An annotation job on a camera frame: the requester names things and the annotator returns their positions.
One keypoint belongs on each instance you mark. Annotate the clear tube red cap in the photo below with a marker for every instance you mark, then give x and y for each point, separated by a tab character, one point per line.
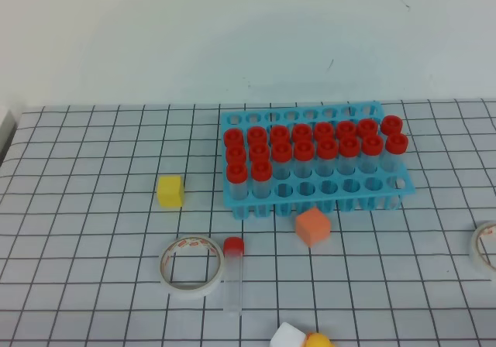
233	250

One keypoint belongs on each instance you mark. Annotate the racked tube red cap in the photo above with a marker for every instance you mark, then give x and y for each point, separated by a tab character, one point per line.
327	152
301	132
367	127
346	129
391	124
393	158
323	130
259	152
255	135
281	153
235	154
304	152
233	137
261	173
349	150
236	174
371	150
279	134

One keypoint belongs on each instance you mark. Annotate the blue test tube rack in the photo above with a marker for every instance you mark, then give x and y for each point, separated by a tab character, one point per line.
366	191

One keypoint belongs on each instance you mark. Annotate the white grid-pattern cloth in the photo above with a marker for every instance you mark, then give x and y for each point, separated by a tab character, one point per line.
81	231

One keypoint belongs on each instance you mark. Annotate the yellow foam cube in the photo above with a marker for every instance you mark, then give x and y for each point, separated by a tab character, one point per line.
170	191

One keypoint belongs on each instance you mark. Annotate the orange foam cube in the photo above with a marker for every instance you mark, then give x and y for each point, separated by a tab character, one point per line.
312	227

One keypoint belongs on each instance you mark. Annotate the white tape roll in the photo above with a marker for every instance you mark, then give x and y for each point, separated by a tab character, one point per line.
191	267
476	251

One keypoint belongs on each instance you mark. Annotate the white foam cube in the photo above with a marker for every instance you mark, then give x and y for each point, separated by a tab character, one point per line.
288	336

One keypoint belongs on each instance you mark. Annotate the yellow rubber duck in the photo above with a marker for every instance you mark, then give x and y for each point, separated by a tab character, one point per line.
318	340

